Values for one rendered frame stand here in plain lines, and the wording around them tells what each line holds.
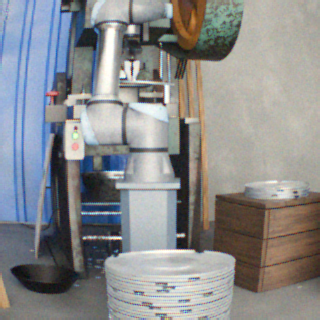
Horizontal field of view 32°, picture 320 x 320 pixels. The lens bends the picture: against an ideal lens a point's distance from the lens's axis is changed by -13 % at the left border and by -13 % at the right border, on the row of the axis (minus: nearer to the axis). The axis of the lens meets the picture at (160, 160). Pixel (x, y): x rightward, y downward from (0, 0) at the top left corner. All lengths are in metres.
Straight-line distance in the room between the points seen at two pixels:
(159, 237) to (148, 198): 0.12
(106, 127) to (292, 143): 2.59
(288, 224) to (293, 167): 2.17
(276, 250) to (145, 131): 0.67
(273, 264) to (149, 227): 0.55
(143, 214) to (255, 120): 2.41
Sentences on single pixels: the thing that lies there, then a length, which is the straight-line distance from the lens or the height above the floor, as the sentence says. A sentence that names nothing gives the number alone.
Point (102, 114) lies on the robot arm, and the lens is 1.89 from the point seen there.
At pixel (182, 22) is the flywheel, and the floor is 1.16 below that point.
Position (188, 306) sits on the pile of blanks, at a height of 0.24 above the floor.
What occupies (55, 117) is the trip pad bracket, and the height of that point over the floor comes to 0.65.
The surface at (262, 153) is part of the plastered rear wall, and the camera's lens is 4.21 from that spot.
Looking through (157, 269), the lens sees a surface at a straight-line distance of 1.30.
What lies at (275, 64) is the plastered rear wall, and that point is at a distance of 4.29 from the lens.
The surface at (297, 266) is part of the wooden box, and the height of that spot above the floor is 0.08.
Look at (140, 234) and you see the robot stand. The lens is 1.87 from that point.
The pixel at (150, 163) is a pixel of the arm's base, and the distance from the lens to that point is 1.86.
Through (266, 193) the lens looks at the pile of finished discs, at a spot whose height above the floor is 0.37.
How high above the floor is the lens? 0.62
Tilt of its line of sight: 3 degrees down
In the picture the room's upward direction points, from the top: straight up
